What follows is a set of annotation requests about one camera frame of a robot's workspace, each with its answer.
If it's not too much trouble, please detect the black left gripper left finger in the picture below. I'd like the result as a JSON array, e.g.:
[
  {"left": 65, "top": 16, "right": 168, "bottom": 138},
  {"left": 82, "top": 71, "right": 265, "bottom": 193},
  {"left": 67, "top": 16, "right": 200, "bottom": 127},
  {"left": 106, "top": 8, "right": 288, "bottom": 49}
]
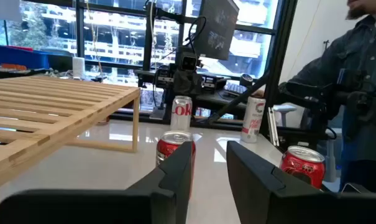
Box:
[{"left": 0, "top": 141, "right": 195, "bottom": 224}]

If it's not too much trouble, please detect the metal bracket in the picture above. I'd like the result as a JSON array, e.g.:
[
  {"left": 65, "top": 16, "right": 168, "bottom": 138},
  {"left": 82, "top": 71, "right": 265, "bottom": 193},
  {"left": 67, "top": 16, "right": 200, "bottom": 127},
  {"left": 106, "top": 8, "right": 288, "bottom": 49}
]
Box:
[{"left": 266, "top": 106, "right": 281, "bottom": 147}]

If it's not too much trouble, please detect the wooden slatted shelf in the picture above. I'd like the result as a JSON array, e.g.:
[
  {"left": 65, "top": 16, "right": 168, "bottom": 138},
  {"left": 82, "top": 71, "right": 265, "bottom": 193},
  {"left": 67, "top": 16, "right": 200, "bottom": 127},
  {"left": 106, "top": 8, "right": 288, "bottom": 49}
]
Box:
[{"left": 0, "top": 75, "right": 142, "bottom": 224}]

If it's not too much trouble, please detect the blue plastic bin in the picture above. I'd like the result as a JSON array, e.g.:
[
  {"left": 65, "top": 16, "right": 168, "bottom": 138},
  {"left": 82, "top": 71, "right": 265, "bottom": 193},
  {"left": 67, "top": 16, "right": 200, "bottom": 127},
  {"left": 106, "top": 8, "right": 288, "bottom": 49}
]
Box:
[{"left": 0, "top": 44, "right": 50, "bottom": 70}]

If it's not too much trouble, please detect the silver Diet Coke can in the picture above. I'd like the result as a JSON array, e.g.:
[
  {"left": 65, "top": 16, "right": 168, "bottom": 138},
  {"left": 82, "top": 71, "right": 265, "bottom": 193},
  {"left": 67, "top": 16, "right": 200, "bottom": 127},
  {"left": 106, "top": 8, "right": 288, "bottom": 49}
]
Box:
[{"left": 170, "top": 95, "right": 193, "bottom": 132}]

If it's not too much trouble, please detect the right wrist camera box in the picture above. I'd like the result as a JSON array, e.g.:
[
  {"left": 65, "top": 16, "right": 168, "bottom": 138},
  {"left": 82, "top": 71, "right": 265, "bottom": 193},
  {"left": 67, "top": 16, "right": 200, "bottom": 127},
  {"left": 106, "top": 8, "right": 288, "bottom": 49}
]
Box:
[{"left": 176, "top": 46, "right": 201, "bottom": 73}]

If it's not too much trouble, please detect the person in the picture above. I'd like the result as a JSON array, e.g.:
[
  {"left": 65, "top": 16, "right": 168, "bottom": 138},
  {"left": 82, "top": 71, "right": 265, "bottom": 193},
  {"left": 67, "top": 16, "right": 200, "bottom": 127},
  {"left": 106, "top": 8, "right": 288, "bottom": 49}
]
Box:
[{"left": 265, "top": 0, "right": 376, "bottom": 194}]

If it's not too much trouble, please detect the computer keyboard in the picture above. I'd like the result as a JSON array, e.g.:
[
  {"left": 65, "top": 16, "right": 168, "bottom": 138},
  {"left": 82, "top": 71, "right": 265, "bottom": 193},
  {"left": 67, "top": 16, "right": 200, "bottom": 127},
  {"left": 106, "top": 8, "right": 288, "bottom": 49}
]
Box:
[{"left": 223, "top": 81, "right": 249, "bottom": 96}]

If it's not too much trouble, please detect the white cylinder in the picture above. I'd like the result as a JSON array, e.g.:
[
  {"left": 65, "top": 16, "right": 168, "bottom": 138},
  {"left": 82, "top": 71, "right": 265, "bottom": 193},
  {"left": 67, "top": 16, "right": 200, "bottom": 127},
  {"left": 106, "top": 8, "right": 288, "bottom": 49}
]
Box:
[{"left": 71, "top": 57, "right": 86, "bottom": 79}]

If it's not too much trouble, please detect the black computer monitor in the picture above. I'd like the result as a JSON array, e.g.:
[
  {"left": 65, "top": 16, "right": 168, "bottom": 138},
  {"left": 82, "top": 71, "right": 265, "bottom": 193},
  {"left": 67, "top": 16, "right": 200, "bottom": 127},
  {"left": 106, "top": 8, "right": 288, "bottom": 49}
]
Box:
[{"left": 192, "top": 0, "right": 240, "bottom": 62}]

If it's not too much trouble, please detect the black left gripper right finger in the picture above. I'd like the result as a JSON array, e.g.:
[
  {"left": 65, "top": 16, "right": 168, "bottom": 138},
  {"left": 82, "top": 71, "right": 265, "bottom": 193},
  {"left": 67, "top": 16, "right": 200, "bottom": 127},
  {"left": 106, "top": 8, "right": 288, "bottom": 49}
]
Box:
[{"left": 226, "top": 139, "right": 376, "bottom": 224}]

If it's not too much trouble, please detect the red Coke Zero can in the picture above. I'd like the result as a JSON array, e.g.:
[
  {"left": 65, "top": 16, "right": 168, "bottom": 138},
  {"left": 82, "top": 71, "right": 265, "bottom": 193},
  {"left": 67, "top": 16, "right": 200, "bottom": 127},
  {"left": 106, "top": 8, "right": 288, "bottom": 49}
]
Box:
[{"left": 279, "top": 145, "right": 326, "bottom": 190}]

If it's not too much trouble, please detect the black electronics box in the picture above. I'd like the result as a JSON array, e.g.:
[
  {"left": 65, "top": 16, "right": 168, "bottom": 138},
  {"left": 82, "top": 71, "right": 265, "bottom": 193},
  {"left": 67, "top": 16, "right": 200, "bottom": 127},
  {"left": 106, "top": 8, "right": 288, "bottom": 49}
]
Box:
[{"left": 201, "top": 74, "right": 232, "bottom": 94}]

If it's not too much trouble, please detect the black aluminium rig frame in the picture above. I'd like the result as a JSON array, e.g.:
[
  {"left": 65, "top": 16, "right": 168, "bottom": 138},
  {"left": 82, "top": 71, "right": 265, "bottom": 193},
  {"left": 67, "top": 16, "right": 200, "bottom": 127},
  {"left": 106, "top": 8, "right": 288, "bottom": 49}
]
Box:
[{"left": 195, "top": 0, "right": 299, "bottom": 138}]

